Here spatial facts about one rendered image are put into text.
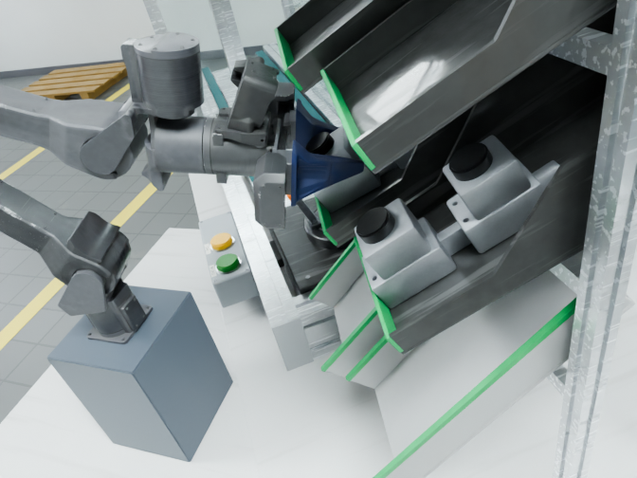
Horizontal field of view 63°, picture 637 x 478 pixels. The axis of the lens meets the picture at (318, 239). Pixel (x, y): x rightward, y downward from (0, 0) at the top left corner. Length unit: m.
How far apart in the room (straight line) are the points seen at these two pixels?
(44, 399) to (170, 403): 0.34
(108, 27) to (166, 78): 5.84
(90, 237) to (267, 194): 0.26
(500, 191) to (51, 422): 0.80
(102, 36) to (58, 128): 5.89
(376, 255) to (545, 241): 0.12
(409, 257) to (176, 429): 0.46
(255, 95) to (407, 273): 0.21
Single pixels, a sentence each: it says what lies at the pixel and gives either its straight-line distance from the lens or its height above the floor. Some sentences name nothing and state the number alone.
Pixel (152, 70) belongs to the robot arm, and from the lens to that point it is 0.50.
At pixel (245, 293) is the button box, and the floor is 0.92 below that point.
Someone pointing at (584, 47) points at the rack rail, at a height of 1.39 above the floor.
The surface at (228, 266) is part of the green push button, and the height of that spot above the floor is 0.97.
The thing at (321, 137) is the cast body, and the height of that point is 1.27.
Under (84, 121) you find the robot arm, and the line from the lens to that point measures 0.55.
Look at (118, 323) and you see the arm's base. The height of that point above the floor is 1.08.
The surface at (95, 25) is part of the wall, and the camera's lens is 6.44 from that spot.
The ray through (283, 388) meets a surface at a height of 0.86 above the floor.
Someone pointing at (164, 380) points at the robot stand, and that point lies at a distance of 0.72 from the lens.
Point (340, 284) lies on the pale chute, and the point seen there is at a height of 1.03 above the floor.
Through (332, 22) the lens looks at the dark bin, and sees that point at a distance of 0.52.
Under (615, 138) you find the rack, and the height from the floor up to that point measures 1.35.
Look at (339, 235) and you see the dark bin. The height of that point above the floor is 1.20.
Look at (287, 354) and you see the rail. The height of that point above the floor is 0.90.
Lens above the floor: 1.50
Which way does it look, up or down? 36 degrees down
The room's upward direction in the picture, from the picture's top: 14 degrees counter-clockwise
